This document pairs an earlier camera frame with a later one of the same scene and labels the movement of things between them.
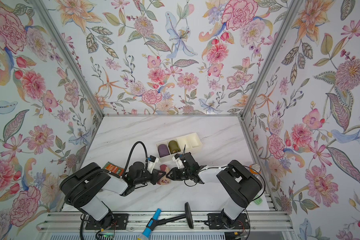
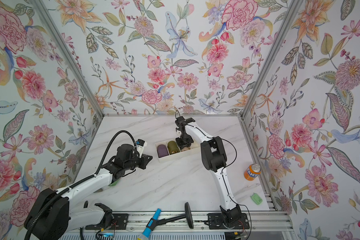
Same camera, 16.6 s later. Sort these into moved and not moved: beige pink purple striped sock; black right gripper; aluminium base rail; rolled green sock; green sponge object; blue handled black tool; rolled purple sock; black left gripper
Moved: beige pink purple striped sock; black left gripper; black right gripper
Not moved: aluminium base rail; blue handled black tool; rolled purple sock; rolled green sock; green sponge object
